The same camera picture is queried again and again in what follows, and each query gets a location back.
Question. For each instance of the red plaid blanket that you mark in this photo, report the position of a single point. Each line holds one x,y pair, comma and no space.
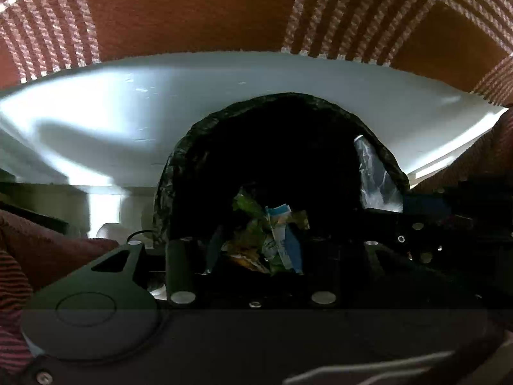
180,12

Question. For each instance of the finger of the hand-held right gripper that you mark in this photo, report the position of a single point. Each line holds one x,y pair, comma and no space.
417,236
427,206

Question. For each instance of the green and blue wrappers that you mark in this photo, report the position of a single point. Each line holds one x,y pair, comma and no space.
250,224

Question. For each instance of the clear plastic bag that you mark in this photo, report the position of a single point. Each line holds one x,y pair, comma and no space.
376,176

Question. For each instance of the brown woven cloth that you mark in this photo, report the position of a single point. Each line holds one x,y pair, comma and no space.
52,248

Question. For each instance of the blue white printed wrapper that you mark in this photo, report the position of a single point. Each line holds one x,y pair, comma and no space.
278,232

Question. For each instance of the trash bin with black bag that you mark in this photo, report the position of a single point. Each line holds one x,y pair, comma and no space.
280,148

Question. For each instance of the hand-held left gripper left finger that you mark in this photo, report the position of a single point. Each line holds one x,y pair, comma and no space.
180,264

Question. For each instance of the person's left forearm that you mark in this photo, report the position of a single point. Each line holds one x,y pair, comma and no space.
14,308

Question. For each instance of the white furniture panel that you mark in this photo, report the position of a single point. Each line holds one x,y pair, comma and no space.
120,108

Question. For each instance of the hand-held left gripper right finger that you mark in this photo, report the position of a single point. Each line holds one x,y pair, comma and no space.
324,268

